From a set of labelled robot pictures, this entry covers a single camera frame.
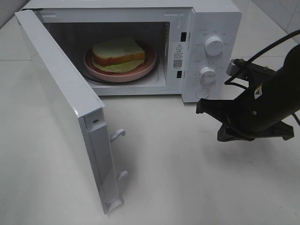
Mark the white microwave door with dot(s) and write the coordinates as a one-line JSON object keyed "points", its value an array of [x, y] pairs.
{"points": [[76, 107]]}

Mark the white timer knob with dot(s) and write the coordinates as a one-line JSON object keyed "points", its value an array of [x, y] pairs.
{"points": [[207, 75]]}

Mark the sandwich with lettuce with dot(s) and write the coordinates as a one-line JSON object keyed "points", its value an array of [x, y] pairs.
{"points": [[118, 55]]}

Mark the white warning label sticker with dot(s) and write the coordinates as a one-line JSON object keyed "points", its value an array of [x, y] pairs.
{"points": [[179, 52]]}

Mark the round door release button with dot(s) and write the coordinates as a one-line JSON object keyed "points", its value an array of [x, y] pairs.
{"points": [[202, 93]]}

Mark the white upper power knob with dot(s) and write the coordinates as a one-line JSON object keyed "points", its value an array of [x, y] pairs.
{"points": [[213, 45]]}

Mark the white microwave oven body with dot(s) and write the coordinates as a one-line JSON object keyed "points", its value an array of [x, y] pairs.
{"points": [[76, 25]]}

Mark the pink round plate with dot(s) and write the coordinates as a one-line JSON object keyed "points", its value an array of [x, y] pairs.
{"points": [[137, 73]]}

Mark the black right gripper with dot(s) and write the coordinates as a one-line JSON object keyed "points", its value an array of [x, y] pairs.
{"points": [[243, 120]]}

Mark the glass turntable tray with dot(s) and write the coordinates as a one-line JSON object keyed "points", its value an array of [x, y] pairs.
{"points": [[155, 76]]}

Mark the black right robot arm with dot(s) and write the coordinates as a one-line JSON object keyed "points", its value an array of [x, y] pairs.
{"points": [[279, 95]]}

